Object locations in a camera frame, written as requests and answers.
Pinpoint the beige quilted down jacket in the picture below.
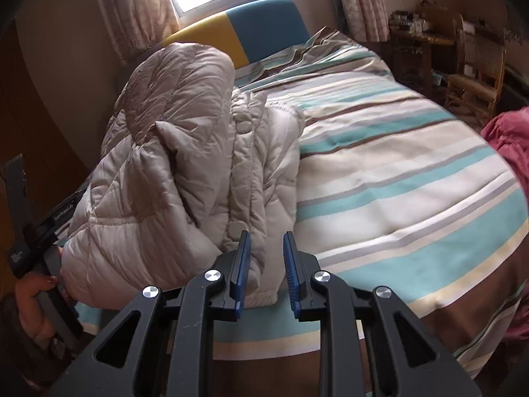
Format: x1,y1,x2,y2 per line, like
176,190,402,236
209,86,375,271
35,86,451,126
61,43,304,309

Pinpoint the person left hand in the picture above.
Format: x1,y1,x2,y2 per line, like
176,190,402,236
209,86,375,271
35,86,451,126
14,272,59,349

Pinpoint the striped bed cover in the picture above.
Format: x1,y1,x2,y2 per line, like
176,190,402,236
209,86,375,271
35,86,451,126
214,29,528,392

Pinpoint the pink red blanket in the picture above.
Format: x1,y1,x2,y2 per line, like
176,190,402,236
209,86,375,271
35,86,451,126
481,107,529,197

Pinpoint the left patterned curtain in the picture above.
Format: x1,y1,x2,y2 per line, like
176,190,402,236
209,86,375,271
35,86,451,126
97,0,180,64

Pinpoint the patterned curtain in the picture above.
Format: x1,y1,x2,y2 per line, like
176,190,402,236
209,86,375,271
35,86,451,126
341,0,389,42
97,0,180,64

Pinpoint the wooden wicker chair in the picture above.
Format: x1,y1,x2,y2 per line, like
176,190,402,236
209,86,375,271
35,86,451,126
445,30,506,121

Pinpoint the wooden side table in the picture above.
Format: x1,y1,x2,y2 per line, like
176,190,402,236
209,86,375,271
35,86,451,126
389,5,464,97

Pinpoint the grey yellow teal headboard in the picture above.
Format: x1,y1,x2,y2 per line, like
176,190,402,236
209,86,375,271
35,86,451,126
160,0,309,69

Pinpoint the right patterned curtain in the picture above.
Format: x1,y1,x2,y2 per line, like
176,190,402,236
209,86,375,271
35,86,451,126
341,0,389,42

